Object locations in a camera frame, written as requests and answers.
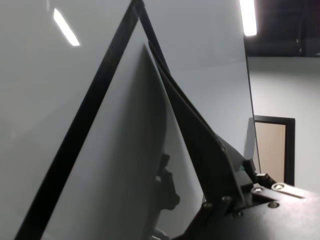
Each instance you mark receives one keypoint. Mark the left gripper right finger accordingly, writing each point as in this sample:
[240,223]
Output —
[272,190]

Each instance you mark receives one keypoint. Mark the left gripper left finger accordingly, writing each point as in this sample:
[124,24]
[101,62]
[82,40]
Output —
[220,207]

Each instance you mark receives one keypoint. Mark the black framed beige door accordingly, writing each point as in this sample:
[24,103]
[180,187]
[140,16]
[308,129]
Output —
[272,150]

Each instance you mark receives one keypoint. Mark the white ceiling light bar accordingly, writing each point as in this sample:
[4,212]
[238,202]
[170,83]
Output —
[248,17]

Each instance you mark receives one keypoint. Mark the black robot print poster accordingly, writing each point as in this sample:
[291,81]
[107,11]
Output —
[200,140]

